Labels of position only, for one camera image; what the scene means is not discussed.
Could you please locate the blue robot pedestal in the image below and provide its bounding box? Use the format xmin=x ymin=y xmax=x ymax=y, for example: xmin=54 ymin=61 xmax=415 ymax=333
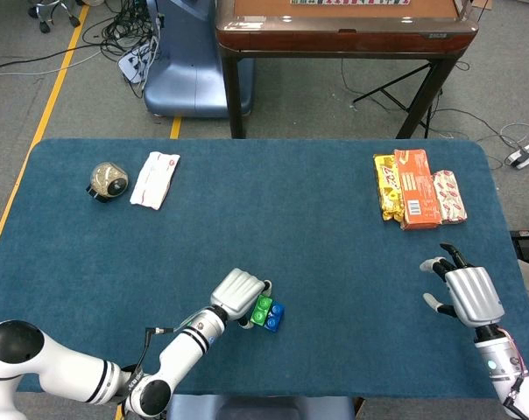
xmin=143 ymin=0 xmax=256 ymax=119

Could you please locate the glass jar with black lid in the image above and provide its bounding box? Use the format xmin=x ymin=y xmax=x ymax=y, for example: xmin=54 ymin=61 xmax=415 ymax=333
xmin=87 ymin=161 xmax=130 ymax=205

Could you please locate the black swivel stool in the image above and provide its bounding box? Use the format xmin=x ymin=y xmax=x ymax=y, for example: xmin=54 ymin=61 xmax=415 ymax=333
xmin=27 ymin=0 xmax=81 ymax=34

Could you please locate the orange snack box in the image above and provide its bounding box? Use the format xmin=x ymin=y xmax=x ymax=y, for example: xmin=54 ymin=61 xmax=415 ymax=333
xmin=393 ymin=148 xmax=443 ymax=231

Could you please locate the green toy brick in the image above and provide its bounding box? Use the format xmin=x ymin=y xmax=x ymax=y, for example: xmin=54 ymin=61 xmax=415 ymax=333
xmin=250 ymin=295 xmax=274 ymax=327

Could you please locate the brown mahjong table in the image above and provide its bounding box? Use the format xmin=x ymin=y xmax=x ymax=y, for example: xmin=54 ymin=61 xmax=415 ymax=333
xmin=215 ymin=0 xmax=480 ymax=140

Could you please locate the yellow snack package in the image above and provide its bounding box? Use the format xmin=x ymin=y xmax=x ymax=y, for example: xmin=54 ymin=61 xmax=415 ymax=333
xmin=373 ymin=153 xmax=406 ymax=223

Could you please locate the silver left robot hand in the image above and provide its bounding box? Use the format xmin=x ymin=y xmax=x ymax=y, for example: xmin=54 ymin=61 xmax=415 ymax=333
xmin=210 ymin=268 xmax=274 ymax=329

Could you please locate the white power strip with plugs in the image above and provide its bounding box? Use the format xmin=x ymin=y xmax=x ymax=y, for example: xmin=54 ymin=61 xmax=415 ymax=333
xmin=117 ymin=37 xmax=160 ymax=84

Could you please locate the beige snack packet red print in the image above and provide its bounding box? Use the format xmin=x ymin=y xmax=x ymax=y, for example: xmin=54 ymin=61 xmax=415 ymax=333
xmin=431 ymin=169 xmax=469 ymax=227

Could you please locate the white power strip black plug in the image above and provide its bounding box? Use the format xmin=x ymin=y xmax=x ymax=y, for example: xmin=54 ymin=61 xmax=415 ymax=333
xmin=504 ymin=140 xmax=529 ymax=170

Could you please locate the row of mahjong tiles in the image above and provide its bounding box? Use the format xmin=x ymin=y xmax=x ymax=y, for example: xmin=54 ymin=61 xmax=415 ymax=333
xmin=289 ymin=0 xmax=411 ymax=7

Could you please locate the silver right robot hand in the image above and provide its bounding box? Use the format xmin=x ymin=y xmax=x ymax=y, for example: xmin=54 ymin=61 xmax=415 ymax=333
xmin=420 ymin=242 xmax=506 ymax=328

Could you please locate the black cable bundle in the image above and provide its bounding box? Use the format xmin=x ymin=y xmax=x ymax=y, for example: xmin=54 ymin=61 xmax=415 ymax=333
xmin=82 ymin=0 xmax=165 ymax=100

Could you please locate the blue-grey robot torso base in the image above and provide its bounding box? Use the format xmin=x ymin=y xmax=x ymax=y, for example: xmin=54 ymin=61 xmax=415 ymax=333
xmin=166 ymin=395 xmax=356 ymax=420

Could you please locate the blue felt table cloth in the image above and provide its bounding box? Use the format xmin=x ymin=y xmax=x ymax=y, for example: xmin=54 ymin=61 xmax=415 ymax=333
xmin=0 ymin=138 xmax=529 ymax=399

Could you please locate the blue toy brick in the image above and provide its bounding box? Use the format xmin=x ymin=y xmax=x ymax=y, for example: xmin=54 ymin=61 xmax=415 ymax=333
xmin=264 ymin=303 xmax=286 ymax=333

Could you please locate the white pouch with red print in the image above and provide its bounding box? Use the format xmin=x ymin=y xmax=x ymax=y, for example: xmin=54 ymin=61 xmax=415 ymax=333
xmin=129 ymin=151 xmax=181 ymax=212

